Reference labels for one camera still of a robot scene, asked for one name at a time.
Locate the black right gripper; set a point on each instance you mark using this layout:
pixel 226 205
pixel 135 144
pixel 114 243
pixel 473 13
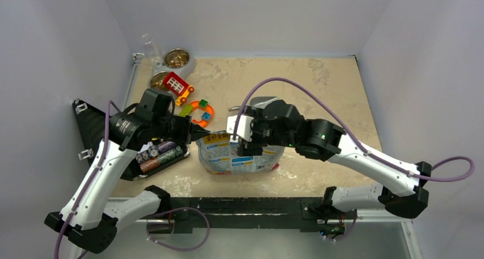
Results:
pixel 253 147

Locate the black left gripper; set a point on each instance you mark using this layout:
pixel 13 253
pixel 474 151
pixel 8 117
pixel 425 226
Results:
pixel 189 131

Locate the colourful pet food bag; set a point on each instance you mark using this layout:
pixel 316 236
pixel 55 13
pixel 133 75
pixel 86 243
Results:
pixel 218 154

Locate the silver metal scoop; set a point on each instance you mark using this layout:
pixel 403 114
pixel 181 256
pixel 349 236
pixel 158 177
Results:
pixel 261 101

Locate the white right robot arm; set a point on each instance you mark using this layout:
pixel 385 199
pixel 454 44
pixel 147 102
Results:
pixel 397 187

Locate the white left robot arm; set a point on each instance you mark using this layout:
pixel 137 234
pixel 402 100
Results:
pixel 86 220

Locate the grey double pet bowl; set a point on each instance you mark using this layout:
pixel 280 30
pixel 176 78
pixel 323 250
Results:
pixel 177 60

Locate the clear water bottle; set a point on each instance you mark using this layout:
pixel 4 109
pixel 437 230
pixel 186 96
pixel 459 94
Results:
pixel 151 51

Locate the black poker chip case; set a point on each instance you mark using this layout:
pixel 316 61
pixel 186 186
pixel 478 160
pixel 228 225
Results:
pixel 153 158

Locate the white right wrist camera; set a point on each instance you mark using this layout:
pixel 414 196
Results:
pixel 242 131

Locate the red toy block frame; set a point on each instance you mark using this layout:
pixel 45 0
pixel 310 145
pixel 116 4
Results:
pixel 179 87

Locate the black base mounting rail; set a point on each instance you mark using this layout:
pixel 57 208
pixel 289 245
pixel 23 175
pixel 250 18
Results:
pixel 305 214

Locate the aluminium frame rail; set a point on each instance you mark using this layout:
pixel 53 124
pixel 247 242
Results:
pixel 364 215

